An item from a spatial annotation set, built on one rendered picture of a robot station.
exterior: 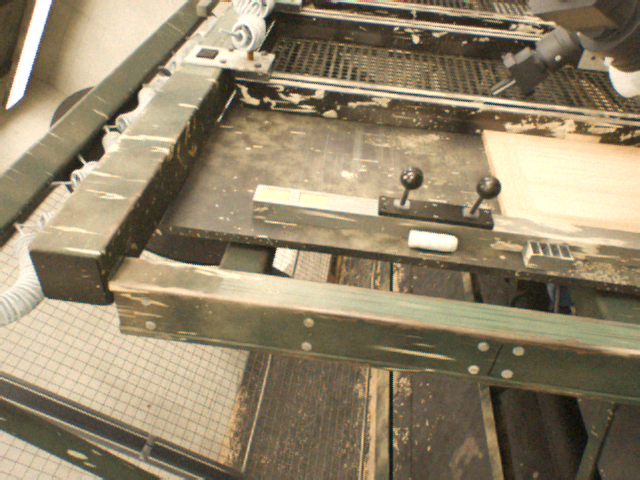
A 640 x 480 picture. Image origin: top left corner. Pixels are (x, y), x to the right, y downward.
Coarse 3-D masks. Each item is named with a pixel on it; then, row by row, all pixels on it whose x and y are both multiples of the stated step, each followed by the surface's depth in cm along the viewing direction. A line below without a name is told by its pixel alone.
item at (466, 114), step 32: (224, 0) 114; (224, 64) 119; (256, 64) 119; (256, 96) 125; (288, 96) 124; (320, 96) 123; (352, 96) 123; (384, 96) 122; (416, 96) 124; (448, 96) 125; (448, 128) 125; (480, 128) 124; (512, 128) 124; (544, 128) 123; (576, 128) 122; (608, 128) 121
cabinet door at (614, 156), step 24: (504, 144) 120; (528, 144) 120; (552, 144) 121; (576, 144) 122; (600, 144) 123; (504, 168) 111; (528, 168) 113; (552, 168) 114; (576, 168) 114; (600, 168) 115; (624, 168) 116; (504, 192) 104; (528, 192) 105; (552, 192) 106; (576, 192) 107; (600, 192) 108; (624, 192) 108; (528, 216) 99; (552, 216) 99; (576, 216) 100; (600, 216) 101; (624, 216) 102
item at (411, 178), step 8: (408, 168) 82; (416, 168) 82; (400, 176) 82; (408, 176) 81; (416, 176) 81; (408, 184) 81; (416, 184) 81; (408, 192) 86; (400, 200) 91; (408, 200) 92; (400, 208) 92; (408, 208) 92
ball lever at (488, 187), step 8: (488, 176) 82; (480, 184) 81; (488, 184) 81; (496, 184) 81; (480, 192) 82; (488, 192) 81; (496, 192) 81; (480, 200) 86; (464, 208) 92; (472, 208) 89; (464, 216) 91; (472, 216) 91
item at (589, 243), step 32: (256, 192) 94; (320, 224) 94; (352, 224) 93; (384, 224) 92; (416, 224) 92; (448, 224) 91; (512, 224) 93; (544, 224) 93; (576, 224) 94; (576, 256) 92; (608, 256) 92
